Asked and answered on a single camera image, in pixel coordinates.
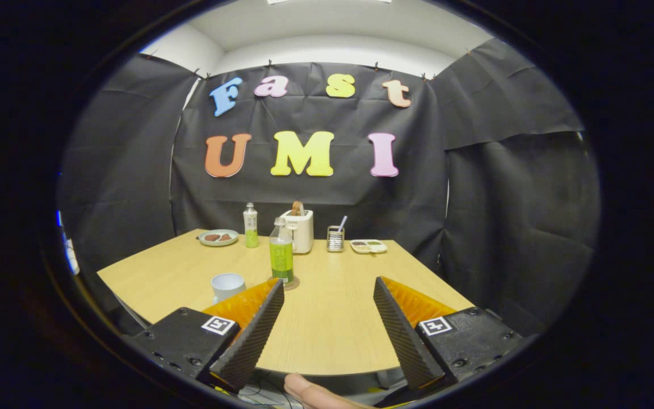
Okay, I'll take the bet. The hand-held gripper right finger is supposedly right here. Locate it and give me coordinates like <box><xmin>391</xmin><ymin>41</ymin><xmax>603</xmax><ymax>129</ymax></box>
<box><xmin>374</xmin><ymin>277</ymin><xmax>526</xmax><ymax>391</ymax></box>

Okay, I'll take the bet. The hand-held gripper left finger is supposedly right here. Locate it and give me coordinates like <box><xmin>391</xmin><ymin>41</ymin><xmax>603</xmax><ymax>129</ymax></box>
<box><xmin>128</xmin><ymin>278</ymin><xmax>285</xmax><ymax>394</ymax></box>

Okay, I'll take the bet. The white cup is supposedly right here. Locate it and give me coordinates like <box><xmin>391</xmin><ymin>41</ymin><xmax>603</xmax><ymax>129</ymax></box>
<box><xmin>211</xmin><ymin>273</ymin><xmax>246</xmax><ymax>304</ymax></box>

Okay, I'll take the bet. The green label juice bottle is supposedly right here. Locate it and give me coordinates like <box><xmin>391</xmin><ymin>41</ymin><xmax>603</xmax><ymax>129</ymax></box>
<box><xmin>269</xmin><ymin>217</ymin><xmax>295</xmax><ymax>285</ymax></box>

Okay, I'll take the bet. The slim white label drink bottle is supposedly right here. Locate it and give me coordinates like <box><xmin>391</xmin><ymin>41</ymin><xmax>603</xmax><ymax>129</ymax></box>
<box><xmin>243</xmin><ymin>202</ymin><xmax>259</xmax><ymax>248</ymax></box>

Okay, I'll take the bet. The wooden table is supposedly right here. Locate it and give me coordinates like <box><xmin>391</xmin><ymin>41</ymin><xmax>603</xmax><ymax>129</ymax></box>
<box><xmin>96</xmin><ymin>229</ymin><xmax>474</xmax><ymax>377</ymax></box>

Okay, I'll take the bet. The white divided snack tray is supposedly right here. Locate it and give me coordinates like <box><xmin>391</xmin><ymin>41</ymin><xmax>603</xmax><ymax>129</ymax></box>
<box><xmin>350</xmin><ymin>239</ymin><xmax>388</xmax><ymax>254</ymax></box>

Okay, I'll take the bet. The grey plate with meat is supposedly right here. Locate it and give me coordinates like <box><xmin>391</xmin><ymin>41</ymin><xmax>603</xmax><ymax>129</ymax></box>
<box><xmin>198</xmin><ymin>229</ymin><xmax>239</xmax><ymax>247</ymax></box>

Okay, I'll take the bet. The cream toaster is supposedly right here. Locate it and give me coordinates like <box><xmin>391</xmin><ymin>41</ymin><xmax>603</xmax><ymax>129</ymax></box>
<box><xmin>279</xmin><ymin>210</ymin><xmax>315</xmax><ymax>254</ymax></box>

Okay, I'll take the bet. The white and blue equipment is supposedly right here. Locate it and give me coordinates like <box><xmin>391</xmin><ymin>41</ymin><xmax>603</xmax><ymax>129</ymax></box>
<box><xmin>56</xmin><ymin>210</ymin><xmax>81</xmax><ymax>276</ymax></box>

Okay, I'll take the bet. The ceiling light panel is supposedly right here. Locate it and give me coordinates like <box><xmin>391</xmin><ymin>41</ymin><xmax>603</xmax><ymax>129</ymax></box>
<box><xmin>267</xmin><ymin>0</ymin><xmax>393</xmax><ymax>5</ymax></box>

